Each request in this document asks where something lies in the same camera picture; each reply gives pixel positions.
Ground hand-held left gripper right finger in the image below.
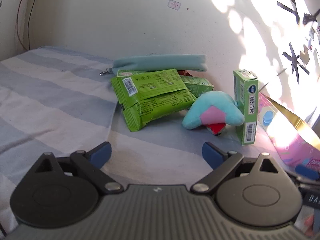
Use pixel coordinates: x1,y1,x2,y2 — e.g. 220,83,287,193
190,142,280,195

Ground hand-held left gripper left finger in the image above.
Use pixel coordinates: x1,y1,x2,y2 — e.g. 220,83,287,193
34,142,123,195

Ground black tape cross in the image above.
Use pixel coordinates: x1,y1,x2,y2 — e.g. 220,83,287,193
282,42,311,84

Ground black tape strips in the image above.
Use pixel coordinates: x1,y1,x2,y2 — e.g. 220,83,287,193
276,0,301,26

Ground person's right hand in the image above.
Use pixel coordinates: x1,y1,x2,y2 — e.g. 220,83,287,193
304,209,320,238

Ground pink tin box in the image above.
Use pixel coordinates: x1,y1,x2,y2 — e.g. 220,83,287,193
258,92,320,167

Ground small green carton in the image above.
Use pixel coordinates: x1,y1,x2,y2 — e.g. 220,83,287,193
179,74,215,98

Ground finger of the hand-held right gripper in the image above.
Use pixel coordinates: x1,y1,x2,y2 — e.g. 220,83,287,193
287,164,320,188

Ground teal pencil case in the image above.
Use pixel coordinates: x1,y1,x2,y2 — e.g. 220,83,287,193
99,54,208,77

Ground blue striped bed sheet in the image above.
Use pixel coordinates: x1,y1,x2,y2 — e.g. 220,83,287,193
0,46,298,230

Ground green toothpaste box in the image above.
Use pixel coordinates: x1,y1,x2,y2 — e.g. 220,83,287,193
233,69,259,146

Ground small red toy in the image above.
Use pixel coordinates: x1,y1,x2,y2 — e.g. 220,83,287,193
206,122,227,136

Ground green snack packet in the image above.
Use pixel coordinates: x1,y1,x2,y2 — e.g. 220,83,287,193
111,69,188,103
119,89,198,132

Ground outlined square wall sticker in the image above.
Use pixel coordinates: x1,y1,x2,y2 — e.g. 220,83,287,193
167,0,182,11

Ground teal pink plush star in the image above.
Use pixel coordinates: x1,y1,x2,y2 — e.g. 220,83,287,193
182,91,245,130

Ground dark wall cable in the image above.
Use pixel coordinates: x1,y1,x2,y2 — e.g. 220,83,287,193
27,0,40,50

